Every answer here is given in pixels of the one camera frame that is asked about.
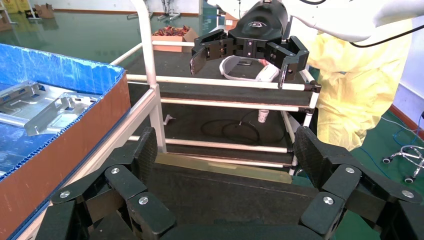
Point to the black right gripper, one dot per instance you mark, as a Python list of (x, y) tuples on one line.
[(261, 23)]

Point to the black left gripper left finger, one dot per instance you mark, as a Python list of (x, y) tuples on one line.
[(142, 155)]

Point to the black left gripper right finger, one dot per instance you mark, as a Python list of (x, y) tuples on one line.
[(311, 159)]

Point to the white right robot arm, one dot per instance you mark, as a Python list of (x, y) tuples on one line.
[(331, 20)]

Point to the small orange box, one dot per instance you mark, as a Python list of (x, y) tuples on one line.
[(231, 22)]

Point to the blue corrugated plastic box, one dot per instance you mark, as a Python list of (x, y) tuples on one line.
[(66, 159)]

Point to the cardboard box of colourful parts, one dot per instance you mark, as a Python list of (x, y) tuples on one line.
[(165, 47)]

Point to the empty brown cardboard box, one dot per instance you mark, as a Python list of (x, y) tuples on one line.
[(44, 11)]

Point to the white tube rack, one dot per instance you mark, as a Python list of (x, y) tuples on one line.
[(215, 80)]

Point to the white paper cup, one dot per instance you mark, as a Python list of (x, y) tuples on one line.
[(263, 116)]

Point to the tan wooden edge strip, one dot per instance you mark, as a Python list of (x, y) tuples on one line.
[(215, 167)]

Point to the person in yellow suit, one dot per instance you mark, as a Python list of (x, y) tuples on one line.
[(348, 92)]

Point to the black felt work mat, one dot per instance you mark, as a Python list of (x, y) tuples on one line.
[(232, 198)]

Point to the white metal stand base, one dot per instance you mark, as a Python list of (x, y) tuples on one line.
[(169, 15)]

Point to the chrome chair base with castors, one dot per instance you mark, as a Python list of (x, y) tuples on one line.
[(405, 149)]

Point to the yellow warning sign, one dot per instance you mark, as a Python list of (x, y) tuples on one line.
[(16, 5)]

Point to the silver stamped metal bracket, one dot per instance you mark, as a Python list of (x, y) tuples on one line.
[(49, 116), (20, 91)]

